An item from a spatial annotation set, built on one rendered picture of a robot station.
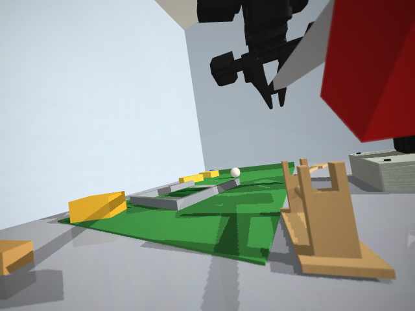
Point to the brown block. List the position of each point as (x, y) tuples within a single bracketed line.
[(15, 254)]

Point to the white golf ball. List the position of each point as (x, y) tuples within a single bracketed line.
[(235, 172)]

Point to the green flat mat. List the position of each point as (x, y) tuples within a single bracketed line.
[(239, 223)]

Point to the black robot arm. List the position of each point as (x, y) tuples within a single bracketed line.
[(266, 15)]

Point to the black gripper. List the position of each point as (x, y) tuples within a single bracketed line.
[(266, 47)]

